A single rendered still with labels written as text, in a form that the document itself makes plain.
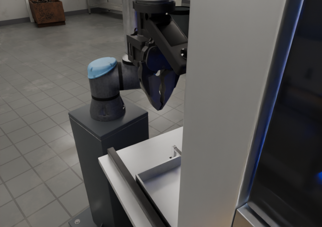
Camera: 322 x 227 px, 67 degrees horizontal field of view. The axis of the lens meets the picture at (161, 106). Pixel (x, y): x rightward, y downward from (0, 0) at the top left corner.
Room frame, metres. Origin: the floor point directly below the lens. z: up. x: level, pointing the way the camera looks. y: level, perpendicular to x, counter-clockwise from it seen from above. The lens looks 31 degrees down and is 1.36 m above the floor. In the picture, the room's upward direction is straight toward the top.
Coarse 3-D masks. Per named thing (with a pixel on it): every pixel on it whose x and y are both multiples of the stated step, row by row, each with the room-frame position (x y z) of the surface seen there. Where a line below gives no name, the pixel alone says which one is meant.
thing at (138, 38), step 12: (144, 12) 0.42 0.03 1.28; (156, 12) 0.42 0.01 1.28; (144, 24) 0.46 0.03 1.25; (132, 36) 0.46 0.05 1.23; (144, 36) 0.46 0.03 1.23; (132, 48) 0.46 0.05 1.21; (144, 48) 0.42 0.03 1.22; (156, 48) 0.42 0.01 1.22; (132, 60) 0.46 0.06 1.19; (156, 60) 0.42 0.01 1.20; (156, 72) 0.42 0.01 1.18
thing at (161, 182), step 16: (176, 160) 0.48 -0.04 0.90; (144, 176) 0.43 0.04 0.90; (160, 176) 0.44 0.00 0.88; (176, 176) 0.44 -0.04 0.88; (144, 192) 0.38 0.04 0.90; (160, 192) 0.39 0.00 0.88; (176, 192) 0.39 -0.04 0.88; (160, 208) 0.32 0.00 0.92; (176, 208) 0.35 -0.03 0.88; (176, 224) 0.31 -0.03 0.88
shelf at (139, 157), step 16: (144, 144) 0.57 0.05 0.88; (160, 144) 0.57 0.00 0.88; (176, 144) 0.57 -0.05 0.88; (128, 160) 0.50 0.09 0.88; (144, 160) 0.50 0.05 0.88; (160, 160) 0.50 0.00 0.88; (112, 176) 0.44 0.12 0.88; (128, 192) 0.39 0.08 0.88; (128, 208) 0.35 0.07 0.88; (144, 224) 0.31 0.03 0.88
